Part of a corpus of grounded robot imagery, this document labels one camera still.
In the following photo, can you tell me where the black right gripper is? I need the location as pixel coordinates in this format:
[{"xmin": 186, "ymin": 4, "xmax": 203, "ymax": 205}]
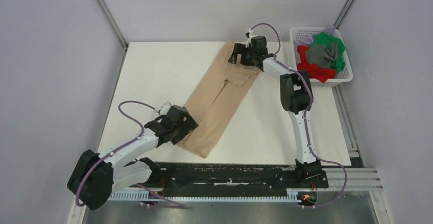
[{"xmin": 229, "ymin": 44, "xmax": 257, "ymax": 67}]

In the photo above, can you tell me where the beige t shirt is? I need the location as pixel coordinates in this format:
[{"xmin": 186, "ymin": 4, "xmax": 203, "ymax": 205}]
[{"xmin": 177, "ymin": 41, "xmax": 260, "ymax": 158}]

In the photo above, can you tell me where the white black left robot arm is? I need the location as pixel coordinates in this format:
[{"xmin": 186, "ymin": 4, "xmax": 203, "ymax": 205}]
[{"xmin": 67, "ymin": 103, "xmax": 198, "ymax": 210}]

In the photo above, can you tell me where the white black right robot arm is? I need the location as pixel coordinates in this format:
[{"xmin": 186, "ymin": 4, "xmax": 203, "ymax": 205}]
[{"xmin": 228, "ymin": 36, "xmax": 322, "ymax": 187}]

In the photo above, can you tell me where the lilac t shirt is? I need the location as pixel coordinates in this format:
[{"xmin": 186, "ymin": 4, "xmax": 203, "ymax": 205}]
[{"xmin": 290, "ymin": 25, "xmax": 335, "ymax": 46}]

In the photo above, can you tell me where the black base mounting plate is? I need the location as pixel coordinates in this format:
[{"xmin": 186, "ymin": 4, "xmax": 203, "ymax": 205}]
[{"xmin": 128, "ymin": 157, "xmax": 365, "ymax": 198}]

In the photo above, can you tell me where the red t shirt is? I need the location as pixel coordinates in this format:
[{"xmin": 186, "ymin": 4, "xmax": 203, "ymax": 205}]
[{"xmin": 297, "ymin": 45, "xmax": 336, "ymax": 83}]

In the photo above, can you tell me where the grey t shirt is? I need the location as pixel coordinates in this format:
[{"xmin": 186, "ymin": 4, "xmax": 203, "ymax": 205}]
[{"xmin": 306, "ymin": 44, "xmax": 336, "ymax": 68}]

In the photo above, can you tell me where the white plastic laundry basket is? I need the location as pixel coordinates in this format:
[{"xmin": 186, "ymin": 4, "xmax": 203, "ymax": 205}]
[{"xmin": 290, "ymin": 27, "xmax": 353, "ymax": 87}]

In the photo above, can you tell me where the green t shirt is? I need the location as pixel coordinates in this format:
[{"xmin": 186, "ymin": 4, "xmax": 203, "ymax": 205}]
[{"xmin": 311, "ymin": 32, "xmax": 346, "ymax": 74}]

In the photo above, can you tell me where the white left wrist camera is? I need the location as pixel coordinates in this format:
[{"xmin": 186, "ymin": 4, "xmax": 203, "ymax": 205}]
[{"xmin": 154, "ymin": 102, "xmax": 172, "ymax": 115}]

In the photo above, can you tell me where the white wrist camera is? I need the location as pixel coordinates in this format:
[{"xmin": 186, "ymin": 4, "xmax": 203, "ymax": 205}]
[
  {"xmin": 246, "ymin": 29, "xmax": 258, "ymax": 48},
  {"xmin": 154, "ymin": 102, "xmax": 172, "ymax": 115}
]

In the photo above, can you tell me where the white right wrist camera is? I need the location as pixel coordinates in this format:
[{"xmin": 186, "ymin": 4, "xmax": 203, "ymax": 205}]
[{"xmin": 246, "ymin": 29, "xmax": 258, "ymax": 48}]

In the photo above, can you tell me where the white slotted cable duct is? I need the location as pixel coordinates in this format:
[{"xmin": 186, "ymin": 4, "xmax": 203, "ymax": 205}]
[{"xmin": 108, "ymin": 189, "xmax": 302, "ymax": 203}]

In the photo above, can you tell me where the aluminium frame rail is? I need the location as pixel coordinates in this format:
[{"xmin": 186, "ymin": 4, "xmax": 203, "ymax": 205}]
[{"xmin": 325, "ymin": 168, "xmax": 383, "ymax": 191}]

